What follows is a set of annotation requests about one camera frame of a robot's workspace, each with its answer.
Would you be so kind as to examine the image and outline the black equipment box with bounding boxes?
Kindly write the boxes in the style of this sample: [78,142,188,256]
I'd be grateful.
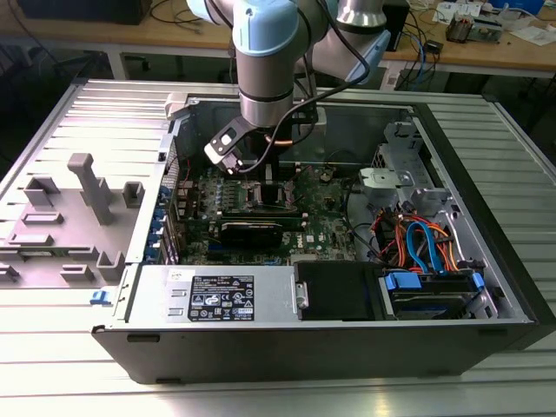
[19,0,152,26]

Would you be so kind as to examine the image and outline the black upright tower box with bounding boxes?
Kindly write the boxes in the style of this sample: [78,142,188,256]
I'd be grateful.
[384,0,413,53]

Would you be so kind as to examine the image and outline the blue network cable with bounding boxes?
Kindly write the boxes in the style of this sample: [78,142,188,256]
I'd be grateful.
[410,32,431,90]

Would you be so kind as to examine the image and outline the red orange power wires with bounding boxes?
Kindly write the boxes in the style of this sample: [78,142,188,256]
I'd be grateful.
[372,207,418,267]

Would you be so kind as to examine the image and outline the wooden workbench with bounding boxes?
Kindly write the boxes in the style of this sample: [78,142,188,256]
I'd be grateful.
[0,0,556,82]

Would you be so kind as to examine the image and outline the metal heatsink cooler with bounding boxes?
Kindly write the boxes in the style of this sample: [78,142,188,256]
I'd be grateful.
[447,11,475,43]

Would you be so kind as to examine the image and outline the grey parts rack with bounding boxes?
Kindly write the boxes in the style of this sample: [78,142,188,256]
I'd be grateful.
[0,151,148,290]

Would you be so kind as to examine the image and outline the silver bracket with round hole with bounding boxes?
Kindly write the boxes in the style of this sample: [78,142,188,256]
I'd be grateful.
[358,167,413,197]

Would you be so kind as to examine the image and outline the silver power supply unit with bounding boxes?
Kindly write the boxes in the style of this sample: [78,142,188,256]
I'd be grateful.
[113,263,300,326]

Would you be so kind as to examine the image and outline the perforated metal drive cage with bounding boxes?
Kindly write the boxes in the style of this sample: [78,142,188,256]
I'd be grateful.
[371,120,455,205]

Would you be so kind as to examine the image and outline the black open PC case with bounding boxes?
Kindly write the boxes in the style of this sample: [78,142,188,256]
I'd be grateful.
[89,89,556,387]

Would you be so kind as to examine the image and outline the white printed sheet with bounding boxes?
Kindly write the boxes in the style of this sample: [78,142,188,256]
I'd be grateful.
[434,2,461,23]

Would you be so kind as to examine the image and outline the white paper sheet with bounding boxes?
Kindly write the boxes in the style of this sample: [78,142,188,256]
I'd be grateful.
[510,24,556,47]

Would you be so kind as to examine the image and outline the hard disk in blue carrier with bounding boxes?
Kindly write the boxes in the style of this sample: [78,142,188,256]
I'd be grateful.
[379,268,487,321]

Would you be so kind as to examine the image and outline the blue flat wire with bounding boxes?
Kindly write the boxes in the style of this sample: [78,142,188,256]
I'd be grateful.
[405,220,449,275]

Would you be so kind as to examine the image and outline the thick black cable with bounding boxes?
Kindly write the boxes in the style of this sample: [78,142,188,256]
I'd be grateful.
[341,175,387,266]

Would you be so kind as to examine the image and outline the grey electronic device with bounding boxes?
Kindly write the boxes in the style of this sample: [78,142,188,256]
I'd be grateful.
[471,8,507,43]

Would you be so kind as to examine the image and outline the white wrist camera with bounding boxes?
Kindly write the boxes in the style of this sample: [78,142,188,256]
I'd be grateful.
[203,128,244,175]

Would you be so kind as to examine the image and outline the green RAM stick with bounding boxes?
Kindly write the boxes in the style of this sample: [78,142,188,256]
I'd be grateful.
[219,209,307,228]

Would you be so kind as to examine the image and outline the black graphics card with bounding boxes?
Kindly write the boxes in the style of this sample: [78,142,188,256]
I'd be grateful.
[218,220,284,249]

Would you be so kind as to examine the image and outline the green Dell motherboard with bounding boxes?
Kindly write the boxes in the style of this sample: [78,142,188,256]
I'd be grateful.
[174,164,364,267]

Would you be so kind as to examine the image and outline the orange flat wire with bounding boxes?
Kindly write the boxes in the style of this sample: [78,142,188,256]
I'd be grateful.
[427,221,462,273]

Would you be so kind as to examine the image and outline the grey corner fixture block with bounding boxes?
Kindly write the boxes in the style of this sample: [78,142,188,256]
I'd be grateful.
[165,91,193,122]

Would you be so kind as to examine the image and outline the dark office chair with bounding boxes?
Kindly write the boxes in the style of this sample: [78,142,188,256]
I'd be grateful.
[0,43,109,140]

